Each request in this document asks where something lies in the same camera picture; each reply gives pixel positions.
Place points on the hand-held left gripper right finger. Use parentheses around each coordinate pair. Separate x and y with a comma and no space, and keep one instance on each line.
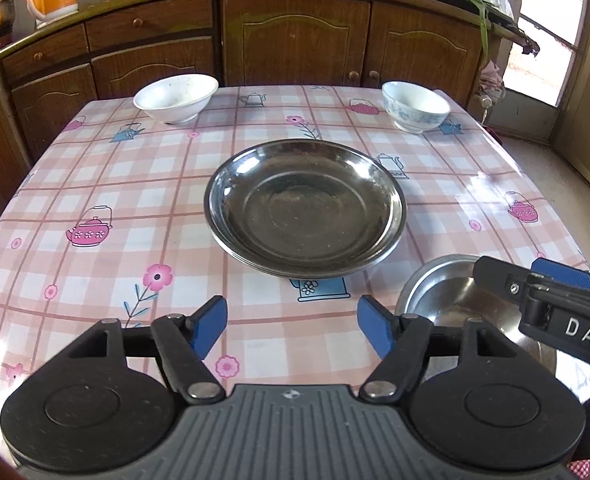
(375,325)

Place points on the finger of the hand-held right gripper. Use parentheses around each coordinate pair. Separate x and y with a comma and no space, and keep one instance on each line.
(565,272)
(495,272)

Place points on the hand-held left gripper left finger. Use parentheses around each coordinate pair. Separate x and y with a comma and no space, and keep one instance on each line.
(210,325)

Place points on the deep steel bowl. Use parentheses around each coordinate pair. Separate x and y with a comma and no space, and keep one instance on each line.
(440,290)

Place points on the white bowl blue floral print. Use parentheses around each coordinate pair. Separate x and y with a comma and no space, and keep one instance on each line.
(415,107)

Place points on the plain white ceramic bowl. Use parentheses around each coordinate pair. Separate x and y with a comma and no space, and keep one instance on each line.
(175,95)

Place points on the pink checked teapot tablecloth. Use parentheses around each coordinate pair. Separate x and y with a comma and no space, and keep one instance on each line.
(125,190)

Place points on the pink plastic bag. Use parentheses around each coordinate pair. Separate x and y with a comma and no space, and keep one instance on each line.
(492,77)

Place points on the window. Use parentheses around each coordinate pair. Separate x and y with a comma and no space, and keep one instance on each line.
(540,60)

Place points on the wooden cabinet with drawers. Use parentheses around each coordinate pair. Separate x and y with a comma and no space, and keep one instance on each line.
(150,65)

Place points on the wooden two-door cabinet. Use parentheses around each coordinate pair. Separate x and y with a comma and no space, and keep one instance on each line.
(300,40)

